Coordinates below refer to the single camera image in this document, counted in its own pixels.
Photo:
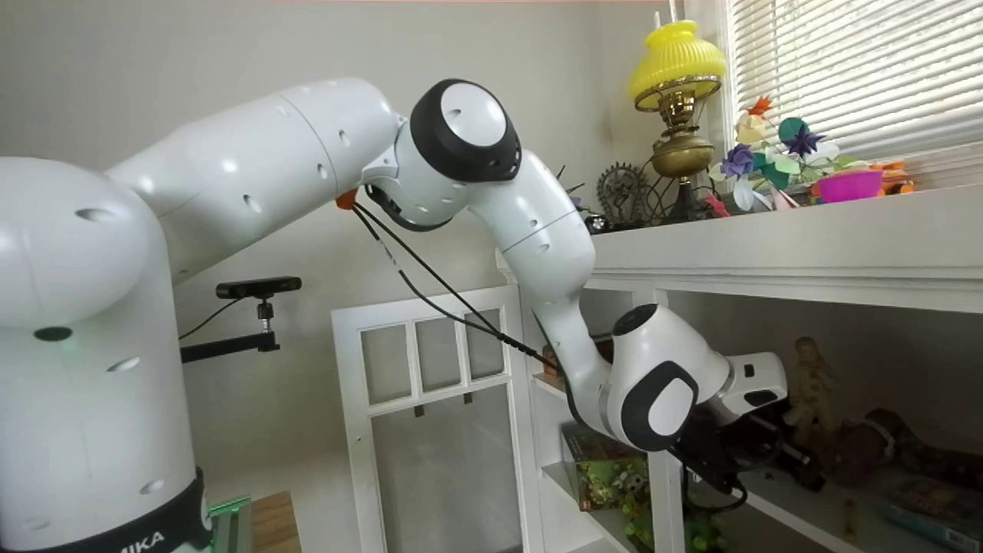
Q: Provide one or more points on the gear shaped metal ornament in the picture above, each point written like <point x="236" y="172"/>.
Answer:
<point x="624" y="193"/>

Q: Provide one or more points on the colourful toy flower bunch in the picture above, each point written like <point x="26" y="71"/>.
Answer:
<point x="794" y="133"/>

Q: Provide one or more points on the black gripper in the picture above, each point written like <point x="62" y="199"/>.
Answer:
<point x="747" y="439"/>

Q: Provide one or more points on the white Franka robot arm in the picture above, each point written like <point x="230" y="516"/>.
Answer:
<point x="256" y="164"/>

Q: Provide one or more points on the white glass cabinet door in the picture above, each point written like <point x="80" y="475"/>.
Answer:
<point x="355" y="439"/>

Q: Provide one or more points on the black stereo camera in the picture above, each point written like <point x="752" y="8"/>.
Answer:
<point x="256" y="285"/>

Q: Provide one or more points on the yellow shade brass lamp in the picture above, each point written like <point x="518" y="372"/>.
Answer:
<point x="676" y="66"/>

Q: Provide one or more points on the green plush toy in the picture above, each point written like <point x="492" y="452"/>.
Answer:
<point x="634" y="525"/>

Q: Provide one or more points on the wooden board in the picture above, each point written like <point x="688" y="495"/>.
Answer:
<point x="279" y="525"/>

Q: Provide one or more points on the orange toy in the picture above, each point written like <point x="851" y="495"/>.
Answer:
<point x="895" y="179"/>

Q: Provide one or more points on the brown standing figurine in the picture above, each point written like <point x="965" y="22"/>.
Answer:
<point x="809" y="389"/>

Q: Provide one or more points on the green edged board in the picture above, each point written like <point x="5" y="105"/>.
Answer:
<point x="233" y="525"/>

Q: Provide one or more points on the dark brown plush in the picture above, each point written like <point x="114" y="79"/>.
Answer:
<point x="901" y="449"/>

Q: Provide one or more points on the metal starburst decoration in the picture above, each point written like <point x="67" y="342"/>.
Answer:
<point x="588" y="210"/>

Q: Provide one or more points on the white wooden shelf cabinet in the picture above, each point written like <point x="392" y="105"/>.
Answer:
<point x="780" y="246"/>

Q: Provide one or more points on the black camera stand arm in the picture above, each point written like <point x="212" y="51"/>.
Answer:
<point x="233" y="345"/>

